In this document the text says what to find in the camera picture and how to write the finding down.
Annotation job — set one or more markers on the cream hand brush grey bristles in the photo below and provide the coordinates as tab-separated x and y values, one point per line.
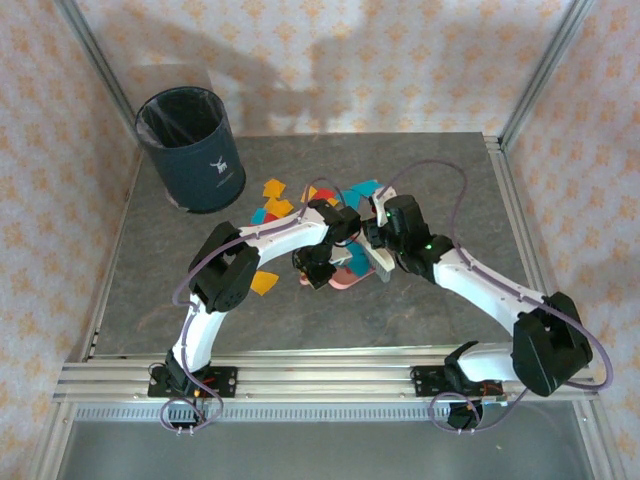
381	262

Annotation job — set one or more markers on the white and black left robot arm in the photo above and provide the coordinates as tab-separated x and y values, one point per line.
200	330

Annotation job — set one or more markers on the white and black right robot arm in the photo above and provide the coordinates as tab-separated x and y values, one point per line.
490	295

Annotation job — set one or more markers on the dark blue round trash bin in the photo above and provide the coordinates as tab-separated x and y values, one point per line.
200	165

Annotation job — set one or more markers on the orange patterned white cloth backdrop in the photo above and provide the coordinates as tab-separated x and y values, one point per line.
350	60

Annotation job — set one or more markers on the clear plastic bin liner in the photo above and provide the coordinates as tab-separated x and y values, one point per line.
175	120

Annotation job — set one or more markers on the aluminium mounting rail beam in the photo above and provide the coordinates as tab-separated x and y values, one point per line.
325	380

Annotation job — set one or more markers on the aluminium table side rail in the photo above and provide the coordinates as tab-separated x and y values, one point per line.
506	165
106	280

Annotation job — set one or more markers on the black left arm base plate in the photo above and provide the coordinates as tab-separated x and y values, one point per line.
225	382

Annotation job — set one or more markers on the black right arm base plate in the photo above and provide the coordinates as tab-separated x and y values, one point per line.
425	382

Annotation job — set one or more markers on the grey metal base plate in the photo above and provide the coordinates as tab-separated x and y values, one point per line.
325	455

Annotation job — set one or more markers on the aluminium upright frame post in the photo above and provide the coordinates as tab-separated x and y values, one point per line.
547	65
96	65

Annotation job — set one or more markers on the aluminium frame leg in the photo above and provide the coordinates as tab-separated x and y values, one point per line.
602	465
45	455

